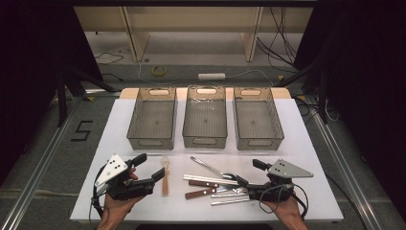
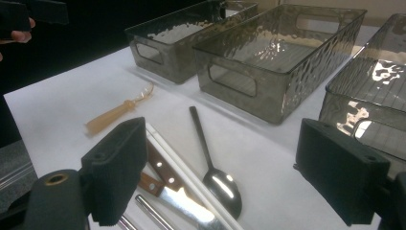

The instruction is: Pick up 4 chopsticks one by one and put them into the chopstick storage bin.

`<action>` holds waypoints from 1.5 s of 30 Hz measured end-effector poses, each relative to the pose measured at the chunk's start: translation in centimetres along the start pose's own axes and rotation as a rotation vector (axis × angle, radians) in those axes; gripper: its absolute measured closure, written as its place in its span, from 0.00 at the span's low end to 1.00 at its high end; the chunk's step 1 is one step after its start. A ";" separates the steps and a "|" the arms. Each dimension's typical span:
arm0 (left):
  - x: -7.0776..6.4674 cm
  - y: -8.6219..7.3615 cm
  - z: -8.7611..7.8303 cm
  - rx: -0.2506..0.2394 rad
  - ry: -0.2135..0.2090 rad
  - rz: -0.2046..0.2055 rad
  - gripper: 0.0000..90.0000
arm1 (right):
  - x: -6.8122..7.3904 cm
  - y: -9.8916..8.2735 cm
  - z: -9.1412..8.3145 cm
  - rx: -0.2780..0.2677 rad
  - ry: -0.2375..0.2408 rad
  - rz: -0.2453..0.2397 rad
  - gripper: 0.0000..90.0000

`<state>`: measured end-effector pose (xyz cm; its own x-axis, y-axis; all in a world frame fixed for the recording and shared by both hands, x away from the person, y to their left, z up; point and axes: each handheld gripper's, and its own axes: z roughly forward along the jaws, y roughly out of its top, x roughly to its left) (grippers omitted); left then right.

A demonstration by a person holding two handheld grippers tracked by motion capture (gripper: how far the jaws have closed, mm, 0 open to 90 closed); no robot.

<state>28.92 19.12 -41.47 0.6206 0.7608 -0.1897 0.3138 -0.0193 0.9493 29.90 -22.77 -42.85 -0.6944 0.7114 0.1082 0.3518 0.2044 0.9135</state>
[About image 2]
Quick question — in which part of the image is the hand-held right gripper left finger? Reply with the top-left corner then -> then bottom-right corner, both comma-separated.
79,116 -> 148,227

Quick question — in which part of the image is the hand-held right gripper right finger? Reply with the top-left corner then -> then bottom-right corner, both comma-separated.
293,117 -> 392,227

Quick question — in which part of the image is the metal chopstick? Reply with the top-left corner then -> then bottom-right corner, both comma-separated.
134,194 -> 176,230
117,215 -> 139,230

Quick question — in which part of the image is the wooden spoon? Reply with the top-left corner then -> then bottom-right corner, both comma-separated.
84,81 -> 155,137

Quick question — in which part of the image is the white chopstick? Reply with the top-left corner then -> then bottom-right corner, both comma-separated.
146,123 -> 245,230
145,130 -> 236,230

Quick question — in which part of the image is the wooden-handled fork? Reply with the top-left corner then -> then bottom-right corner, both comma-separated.
137,172 -> 224,230

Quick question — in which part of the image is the grey transparent plastic bin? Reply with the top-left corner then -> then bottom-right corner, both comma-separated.
319,12 -> 406,180
192,3 -> 368,126
124,0 -> 259,85

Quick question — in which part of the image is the metal spoon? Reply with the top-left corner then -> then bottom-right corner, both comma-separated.
189,105 -> 243,220

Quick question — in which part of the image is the aluminium floor rail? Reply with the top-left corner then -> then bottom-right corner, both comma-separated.
0,162 -> 36,194

